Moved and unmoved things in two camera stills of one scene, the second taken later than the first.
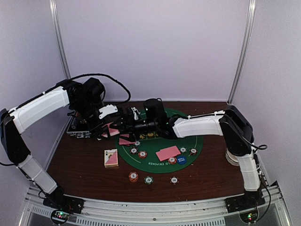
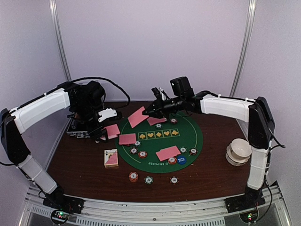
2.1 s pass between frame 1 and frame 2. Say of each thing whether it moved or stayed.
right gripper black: moved
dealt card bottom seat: stayed
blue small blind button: stayed
